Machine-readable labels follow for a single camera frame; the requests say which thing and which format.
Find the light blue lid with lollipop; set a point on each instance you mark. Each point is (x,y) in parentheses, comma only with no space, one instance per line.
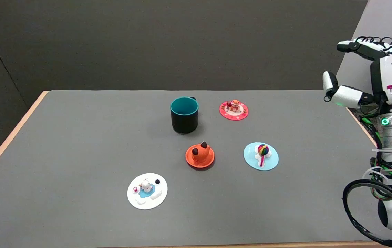
(251,155)

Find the pink cup lid with figures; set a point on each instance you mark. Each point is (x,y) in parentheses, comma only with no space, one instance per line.
(234,111)

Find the orange cup lid with fox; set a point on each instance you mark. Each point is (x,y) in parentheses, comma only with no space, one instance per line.
(199,155)

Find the white cup lid with cat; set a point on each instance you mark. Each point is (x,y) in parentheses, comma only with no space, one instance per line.
(147,193)

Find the black mug teal inside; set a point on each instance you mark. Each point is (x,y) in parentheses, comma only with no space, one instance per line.
(184,120)

